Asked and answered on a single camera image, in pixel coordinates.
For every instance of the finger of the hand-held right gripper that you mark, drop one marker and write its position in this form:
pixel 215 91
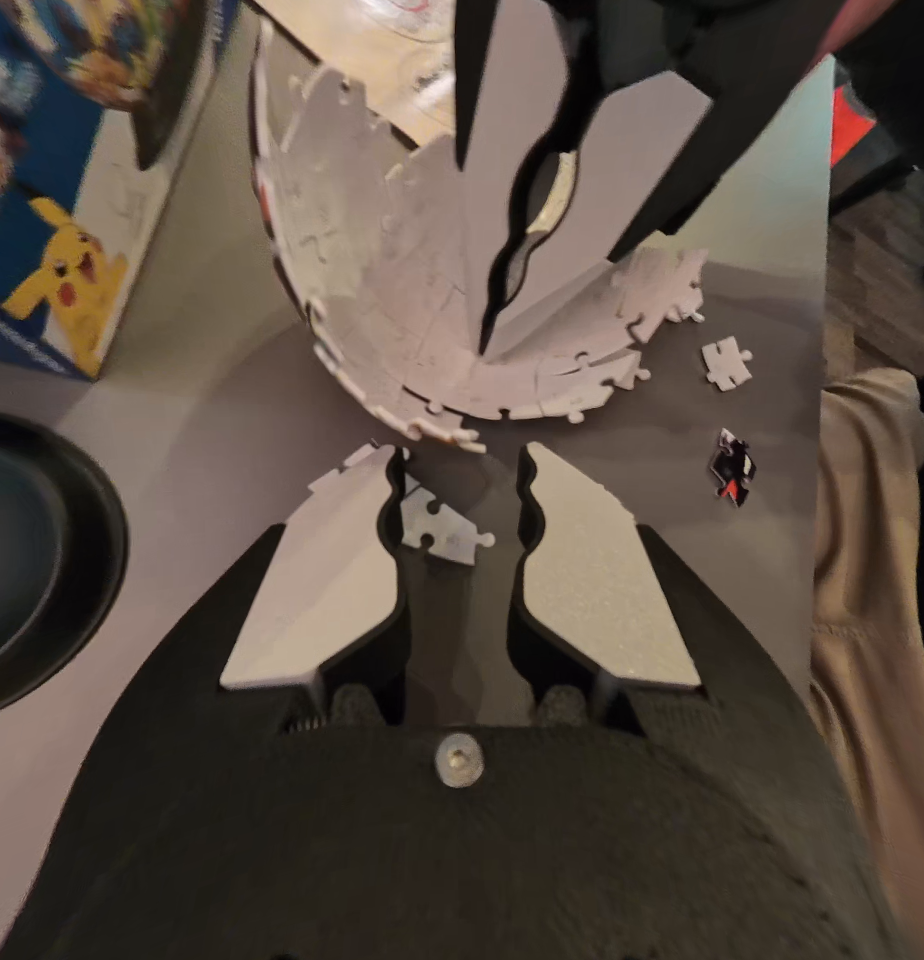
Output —
pixel 619 187
pixel 507 150

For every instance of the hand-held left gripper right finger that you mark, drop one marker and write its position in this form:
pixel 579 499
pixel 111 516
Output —
pixel 612 600

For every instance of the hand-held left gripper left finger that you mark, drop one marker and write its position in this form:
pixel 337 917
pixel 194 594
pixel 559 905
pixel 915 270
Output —
pixel 319 600

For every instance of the partly built puzzle ball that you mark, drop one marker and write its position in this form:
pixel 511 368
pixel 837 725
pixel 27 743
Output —
pixel 372 262

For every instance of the puzzle pieces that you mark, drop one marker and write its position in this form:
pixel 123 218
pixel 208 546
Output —
pixel 724 364

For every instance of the colourful puzzle piece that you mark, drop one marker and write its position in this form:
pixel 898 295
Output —
pixel 732 469

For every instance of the black round ball stand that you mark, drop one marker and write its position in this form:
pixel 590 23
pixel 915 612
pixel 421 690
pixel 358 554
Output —
pixel 72 555

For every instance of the printed puzzle box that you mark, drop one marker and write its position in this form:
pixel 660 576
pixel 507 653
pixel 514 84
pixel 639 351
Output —
pixel 49 225

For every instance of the red and black object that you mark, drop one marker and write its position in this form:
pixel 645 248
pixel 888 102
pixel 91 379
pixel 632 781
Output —
pixel 852 127

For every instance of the folded instruction leaflet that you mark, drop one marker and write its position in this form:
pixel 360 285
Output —
pixel 357 45

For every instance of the person's beige clothing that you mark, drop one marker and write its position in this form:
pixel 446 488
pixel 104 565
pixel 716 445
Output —
pixel 874 600

